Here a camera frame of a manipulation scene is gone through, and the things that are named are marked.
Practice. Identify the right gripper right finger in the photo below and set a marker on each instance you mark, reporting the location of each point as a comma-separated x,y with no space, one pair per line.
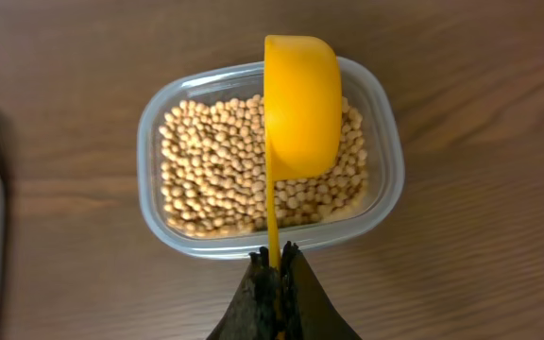
307,309

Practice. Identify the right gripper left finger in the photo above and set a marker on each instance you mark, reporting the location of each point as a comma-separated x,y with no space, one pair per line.
252,314

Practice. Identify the yellow measuring scoop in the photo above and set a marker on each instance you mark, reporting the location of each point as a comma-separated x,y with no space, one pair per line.
302,94

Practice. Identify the clear plastic container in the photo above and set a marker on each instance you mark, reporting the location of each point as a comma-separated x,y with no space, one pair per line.
385,165

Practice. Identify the pile of soybeans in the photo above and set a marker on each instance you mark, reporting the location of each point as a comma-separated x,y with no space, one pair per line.
213,173

